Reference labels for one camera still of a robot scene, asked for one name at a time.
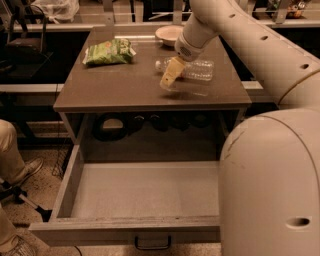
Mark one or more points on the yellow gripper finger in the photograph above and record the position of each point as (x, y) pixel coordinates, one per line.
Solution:
(173, 70)

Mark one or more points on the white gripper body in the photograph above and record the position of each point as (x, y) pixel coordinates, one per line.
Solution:
(186, 50)

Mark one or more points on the clear plastic water bottle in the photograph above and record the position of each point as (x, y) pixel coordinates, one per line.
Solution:
(201, 70)

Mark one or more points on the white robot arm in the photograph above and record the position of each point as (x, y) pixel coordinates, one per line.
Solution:
(269, 188)

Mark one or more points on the grey cabinet with top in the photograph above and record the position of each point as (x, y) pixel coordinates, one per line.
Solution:
(120, 114)

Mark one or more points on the open grey top drawer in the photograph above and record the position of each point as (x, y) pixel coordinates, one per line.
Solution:
(112, 203)

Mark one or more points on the white bowl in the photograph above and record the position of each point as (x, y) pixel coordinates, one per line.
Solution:
(169, 34)

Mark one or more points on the green chip bag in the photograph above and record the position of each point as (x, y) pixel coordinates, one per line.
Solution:
(115, 51)

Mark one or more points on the black chair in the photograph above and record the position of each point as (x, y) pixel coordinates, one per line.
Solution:
(24, 54)

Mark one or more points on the beige shoe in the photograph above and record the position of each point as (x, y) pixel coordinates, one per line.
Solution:
(17, 246)
(29, 169)

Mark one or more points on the person's leg beige trousers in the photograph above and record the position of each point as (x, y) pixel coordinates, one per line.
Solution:
(11, 163)

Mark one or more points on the black drawer handle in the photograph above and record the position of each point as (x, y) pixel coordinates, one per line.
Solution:
(150, 244)

